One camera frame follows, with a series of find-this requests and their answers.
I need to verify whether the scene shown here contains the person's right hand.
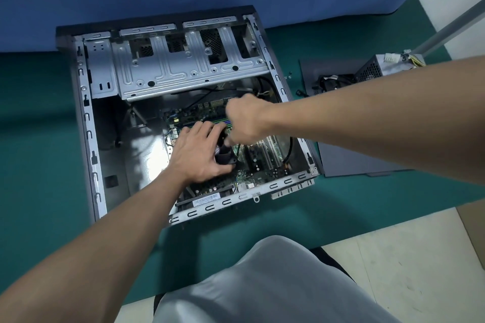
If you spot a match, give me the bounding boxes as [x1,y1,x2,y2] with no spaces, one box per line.
[224,93,282,148]

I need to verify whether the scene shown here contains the person's left hand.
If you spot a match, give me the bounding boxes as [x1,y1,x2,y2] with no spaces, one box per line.
[166,120,234,186]

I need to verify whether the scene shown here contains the black processor cooler fan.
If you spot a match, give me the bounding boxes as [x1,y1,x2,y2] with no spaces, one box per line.
[213,123,240,167]

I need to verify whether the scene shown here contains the green motherboard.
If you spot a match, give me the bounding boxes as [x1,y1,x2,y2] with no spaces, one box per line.
[162,91,301,199]

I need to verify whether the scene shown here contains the desktop computer case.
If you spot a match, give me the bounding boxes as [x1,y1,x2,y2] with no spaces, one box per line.
[55,4,322,228]

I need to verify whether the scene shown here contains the silver metal drive cage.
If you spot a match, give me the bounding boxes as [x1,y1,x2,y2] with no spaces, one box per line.
[113,21,270,102]

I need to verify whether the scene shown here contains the hard drive with cables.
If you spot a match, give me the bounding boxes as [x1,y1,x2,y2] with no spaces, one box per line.
[312,73,360,95]

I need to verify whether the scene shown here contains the black side panel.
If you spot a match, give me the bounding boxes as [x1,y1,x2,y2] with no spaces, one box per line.
[299,59,414,179]

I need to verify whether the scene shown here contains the silver power supply unit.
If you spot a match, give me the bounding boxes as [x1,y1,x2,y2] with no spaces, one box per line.
[353,53,422,84]

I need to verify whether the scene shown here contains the yellow and black cable bundle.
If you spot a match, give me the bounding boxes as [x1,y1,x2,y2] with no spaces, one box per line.
[383,52,428,70]

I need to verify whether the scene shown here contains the person's right forearm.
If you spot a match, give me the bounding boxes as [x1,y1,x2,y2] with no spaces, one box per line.
[264,55,485,188]

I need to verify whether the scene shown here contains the person's left forearm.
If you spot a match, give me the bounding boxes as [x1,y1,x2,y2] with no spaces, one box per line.
[0,167,190,323]

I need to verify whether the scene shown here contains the person's white shirt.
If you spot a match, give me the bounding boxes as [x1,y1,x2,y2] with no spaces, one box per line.
[153,235,403,323]

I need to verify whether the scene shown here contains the person's black shorts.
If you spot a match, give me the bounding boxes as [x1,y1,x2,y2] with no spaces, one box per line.
[153,246,358,316]

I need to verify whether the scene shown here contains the green floor mat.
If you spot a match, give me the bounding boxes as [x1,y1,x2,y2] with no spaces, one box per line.
[0,0,485,306]

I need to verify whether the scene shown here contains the grey metal post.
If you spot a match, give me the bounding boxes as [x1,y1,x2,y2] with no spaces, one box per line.
[403,2,485,59]

